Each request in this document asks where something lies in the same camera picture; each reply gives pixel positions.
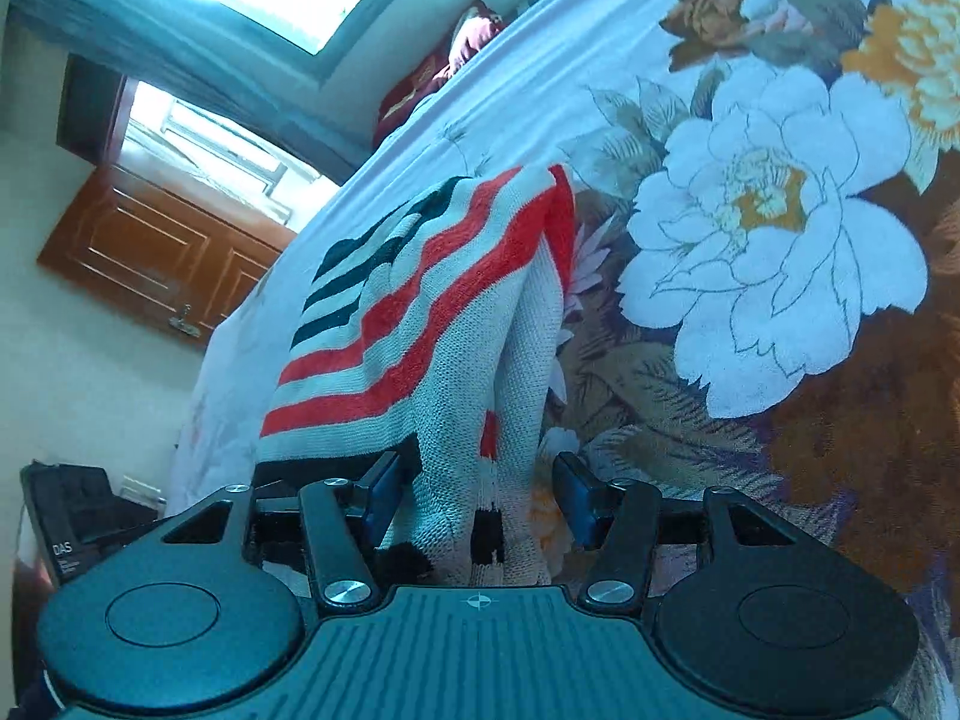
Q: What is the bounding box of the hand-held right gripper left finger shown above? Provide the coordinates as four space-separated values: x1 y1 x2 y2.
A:
161 452 407 614

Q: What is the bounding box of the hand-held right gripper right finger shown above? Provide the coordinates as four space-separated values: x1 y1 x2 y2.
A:
551 452 797 614

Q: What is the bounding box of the striped knit sweater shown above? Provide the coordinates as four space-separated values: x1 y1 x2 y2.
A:
255 163 578 590

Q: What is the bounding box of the brown wooden door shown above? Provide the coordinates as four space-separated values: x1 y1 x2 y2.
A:
37 52 299 350

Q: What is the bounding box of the floral bed sheet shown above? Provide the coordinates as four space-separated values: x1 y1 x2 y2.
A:
165 0 960 720

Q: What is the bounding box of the balcony door window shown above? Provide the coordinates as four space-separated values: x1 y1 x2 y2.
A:
120 79 340 227

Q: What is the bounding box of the dark red pillow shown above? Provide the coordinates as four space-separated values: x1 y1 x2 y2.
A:
373 0 508 152

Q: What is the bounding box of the blue-grey curtain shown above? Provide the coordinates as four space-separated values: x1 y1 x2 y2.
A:
13 0 368 185

